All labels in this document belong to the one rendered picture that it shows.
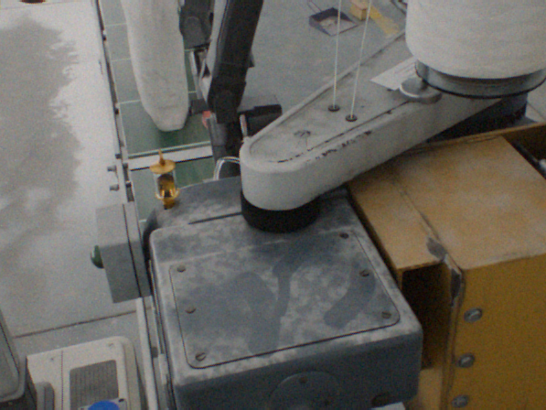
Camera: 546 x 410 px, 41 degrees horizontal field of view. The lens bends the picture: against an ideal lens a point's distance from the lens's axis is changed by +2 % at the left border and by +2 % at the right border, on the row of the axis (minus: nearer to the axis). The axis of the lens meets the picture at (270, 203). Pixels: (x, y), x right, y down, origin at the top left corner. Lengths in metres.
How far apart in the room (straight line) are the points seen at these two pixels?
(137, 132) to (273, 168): 2.19
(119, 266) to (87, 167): 2.65
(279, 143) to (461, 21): 0.24
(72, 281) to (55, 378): 0.75
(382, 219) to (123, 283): 0.30
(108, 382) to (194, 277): 1.40
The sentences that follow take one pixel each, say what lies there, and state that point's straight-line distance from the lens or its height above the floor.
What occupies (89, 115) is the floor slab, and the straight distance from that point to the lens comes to 3.91.
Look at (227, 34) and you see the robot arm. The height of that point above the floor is 1.38.
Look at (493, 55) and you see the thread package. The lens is 0.65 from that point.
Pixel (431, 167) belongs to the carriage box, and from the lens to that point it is 0.90.
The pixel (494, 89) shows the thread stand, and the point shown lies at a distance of 0.70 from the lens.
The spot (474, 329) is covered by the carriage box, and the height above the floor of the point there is 1.25.
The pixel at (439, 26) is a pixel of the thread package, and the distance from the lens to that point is 0.66.
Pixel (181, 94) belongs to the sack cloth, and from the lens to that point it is 2.86.
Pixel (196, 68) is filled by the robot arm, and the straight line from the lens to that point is 1.50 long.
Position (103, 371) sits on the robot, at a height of 0.26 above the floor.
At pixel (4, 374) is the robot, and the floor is 0.51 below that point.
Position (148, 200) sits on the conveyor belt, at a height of 0.38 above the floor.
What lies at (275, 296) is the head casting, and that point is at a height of 1.34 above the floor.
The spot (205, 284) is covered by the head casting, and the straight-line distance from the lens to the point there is 0.74.
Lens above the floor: 1.83
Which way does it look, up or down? 37 degrees down
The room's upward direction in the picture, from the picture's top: 4 degrees counter-clockwise
